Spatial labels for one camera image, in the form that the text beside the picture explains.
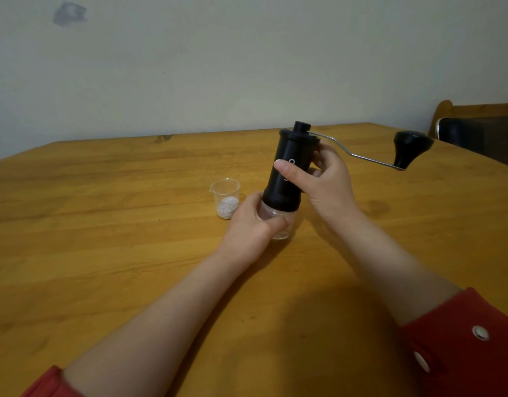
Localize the person's right hand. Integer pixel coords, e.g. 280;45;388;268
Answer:
273;141;360;230

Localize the person's left hand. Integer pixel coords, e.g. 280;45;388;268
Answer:
214;192;289;274

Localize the clear grinder jar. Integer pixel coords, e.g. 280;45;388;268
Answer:
258;198;298;241

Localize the clear plastic cup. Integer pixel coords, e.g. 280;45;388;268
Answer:
209;178;241;221

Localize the black hand grinder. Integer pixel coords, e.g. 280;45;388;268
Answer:
261;121;435;213

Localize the person's right forearm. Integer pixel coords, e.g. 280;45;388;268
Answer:
330;208;464;327

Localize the person's left forearm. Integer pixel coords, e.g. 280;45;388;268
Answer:
63;254;255;397

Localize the black chair pad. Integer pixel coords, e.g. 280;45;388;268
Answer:
435;116;508;170

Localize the wooden chair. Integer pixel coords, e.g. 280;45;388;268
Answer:
428;99;508;170

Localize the red right sleeve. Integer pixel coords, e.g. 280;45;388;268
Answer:
399;287;508;397

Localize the red sleeve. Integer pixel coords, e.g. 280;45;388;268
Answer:
399;287;508;397
21;364;83;397

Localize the red left sleeve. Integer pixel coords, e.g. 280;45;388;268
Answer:
21;364;83;397

